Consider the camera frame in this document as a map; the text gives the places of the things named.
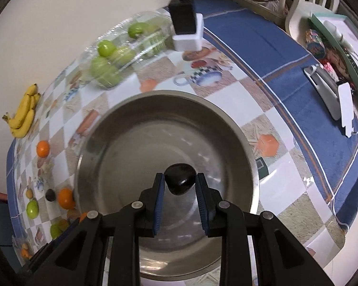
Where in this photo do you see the dark purple plum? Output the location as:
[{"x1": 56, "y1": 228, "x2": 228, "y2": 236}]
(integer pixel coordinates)
[{"x1": 163, "y1": 163, "x2": 196, "y2": 196}]

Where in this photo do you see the orange tangerine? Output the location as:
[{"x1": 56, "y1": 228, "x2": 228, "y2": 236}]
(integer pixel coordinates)
[
  {"x1": 36, "y1": 140, "x2": 50, "y2": 158},
  {"x1": 57, "y1": 188, "x2": 76, "y2": 210}
]

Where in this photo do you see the green apple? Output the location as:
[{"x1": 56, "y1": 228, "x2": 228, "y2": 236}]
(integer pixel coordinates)
[
  {"x1": 50, "y1": 224, "x2": 63, "y2": 240},
  {"x1": 26, "y1": 199, "x2": 39, "y2": 220}
]

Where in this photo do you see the small dark fruit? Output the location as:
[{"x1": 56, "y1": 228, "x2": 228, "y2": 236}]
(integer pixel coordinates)
[{"x1": 45, "y1": 189, "x2": 56, "y2": 202}]

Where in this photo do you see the small brown longan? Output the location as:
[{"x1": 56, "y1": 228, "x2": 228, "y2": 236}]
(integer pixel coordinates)
[{"x1": 26, "y1": 189, "x2": 33, "y2": 199}]

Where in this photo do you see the clear bag of small fruits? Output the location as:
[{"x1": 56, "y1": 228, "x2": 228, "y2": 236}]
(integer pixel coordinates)
[{"x1": 11, "y1": 236, "x2": 35, "y2": 265}]

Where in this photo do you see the clear pack of green fruits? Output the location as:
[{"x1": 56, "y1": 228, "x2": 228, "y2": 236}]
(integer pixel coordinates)
[{"x1": 78, "y1": 11, "x2": 174, "y2": 90}]

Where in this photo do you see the stainless steel bowl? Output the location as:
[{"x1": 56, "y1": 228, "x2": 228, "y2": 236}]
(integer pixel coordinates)
[{"x1": 74, "y1": 90, "x2": 259, "y2": 281}]

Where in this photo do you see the checkered printed tablecloth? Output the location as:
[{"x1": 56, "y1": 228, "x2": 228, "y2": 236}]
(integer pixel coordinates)
[{"x1": 6, "y1": 0, "x2": 358, "y2": 266}]

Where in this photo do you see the yellow banana bunch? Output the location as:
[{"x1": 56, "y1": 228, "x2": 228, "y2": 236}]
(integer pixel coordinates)
[{"x1": 2, "y1": 83, "x2": 41, "y2": 138}]

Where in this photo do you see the black power adapter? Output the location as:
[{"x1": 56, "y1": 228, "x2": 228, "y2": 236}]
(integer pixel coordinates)
[{"x1": 168, "y1": 0, "x2": 196, "y2": 35}]

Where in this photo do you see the green tray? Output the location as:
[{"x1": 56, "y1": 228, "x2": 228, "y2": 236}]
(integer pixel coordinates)
[{"x1": 310, "y1": 14, "x2": 358, "y2": 94}]

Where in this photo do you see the white plastic chair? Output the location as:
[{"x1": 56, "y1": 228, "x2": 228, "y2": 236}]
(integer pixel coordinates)
[{"x1": 284, "y1": 0, "x2": 340, "y2": 45}]

